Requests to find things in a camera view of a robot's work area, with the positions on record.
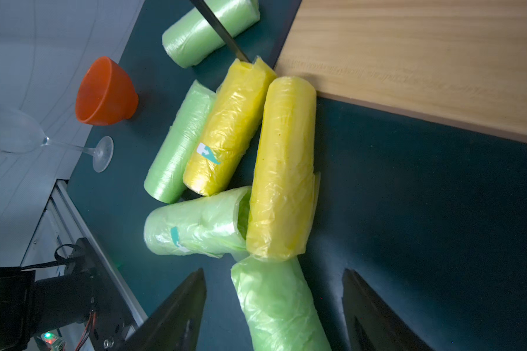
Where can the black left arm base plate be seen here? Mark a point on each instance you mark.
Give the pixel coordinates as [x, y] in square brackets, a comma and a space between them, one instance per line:
[81, 336]

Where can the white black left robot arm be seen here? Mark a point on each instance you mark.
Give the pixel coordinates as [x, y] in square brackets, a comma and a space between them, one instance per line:
[29, 307]

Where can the green trash bag roll middle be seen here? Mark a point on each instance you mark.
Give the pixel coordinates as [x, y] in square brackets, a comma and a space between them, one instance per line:
[212, 226]

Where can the green trash bag roll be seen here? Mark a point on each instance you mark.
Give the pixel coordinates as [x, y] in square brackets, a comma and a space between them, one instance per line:
[164, 181]
[191, 39]
[278, 306]
[212, 226]

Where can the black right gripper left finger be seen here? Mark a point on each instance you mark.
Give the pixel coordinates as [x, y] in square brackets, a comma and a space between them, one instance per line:
[176, 323]

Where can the orange plastic bowl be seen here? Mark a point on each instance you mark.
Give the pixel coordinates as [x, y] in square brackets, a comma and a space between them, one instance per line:
[106, 95]

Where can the three-tier wooden shelf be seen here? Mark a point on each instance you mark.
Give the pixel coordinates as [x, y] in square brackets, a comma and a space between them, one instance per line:
[459, 63]

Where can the yellow trash bag roll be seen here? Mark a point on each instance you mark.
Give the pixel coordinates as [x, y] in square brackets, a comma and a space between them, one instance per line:
[230, 127]
[285, 186]

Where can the green trash bag roll far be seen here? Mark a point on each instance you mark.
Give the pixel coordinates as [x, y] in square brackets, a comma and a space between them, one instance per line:
[191, 39]

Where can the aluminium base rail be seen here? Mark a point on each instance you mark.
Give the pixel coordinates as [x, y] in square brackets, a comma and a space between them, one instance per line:
[63, 243]

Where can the green trash bag roll left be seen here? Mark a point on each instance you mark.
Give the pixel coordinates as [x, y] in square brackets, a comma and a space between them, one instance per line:
[164, 181]

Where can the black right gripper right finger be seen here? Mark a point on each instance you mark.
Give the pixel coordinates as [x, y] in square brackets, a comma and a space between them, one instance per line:
[371, 323]

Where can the clear wine glass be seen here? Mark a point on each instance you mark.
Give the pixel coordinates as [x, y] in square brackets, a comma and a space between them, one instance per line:
[22, 134]

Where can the green trash bag roll right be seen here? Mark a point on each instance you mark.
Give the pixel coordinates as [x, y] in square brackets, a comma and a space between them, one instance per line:
[278, 306]

